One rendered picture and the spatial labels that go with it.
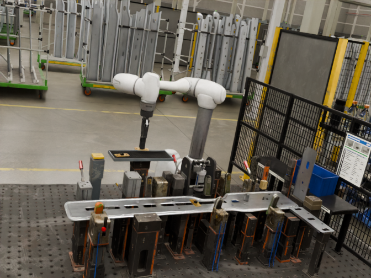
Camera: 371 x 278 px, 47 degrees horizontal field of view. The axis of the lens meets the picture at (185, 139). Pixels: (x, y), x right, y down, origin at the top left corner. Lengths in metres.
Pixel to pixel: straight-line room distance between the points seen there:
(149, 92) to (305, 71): 2.69
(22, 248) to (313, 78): 3.34
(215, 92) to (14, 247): 1.51
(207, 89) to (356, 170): 1.07
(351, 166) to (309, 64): 2.09
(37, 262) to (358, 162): 1.93
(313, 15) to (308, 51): 5.27
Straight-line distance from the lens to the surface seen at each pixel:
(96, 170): 2.46
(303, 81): 4.81
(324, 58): 4.60
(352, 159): 2.87
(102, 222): 1.99
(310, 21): 10.04
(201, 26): 10.17
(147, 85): 2.40
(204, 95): 2.84
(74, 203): 2.26
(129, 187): 2.35
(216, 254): 2.39
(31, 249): 2.45
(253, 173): 2.72
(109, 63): 9.19
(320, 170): 3.02
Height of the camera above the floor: 2.02
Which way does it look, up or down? 17 degrees down
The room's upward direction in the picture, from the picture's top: 10 degrees clockwise
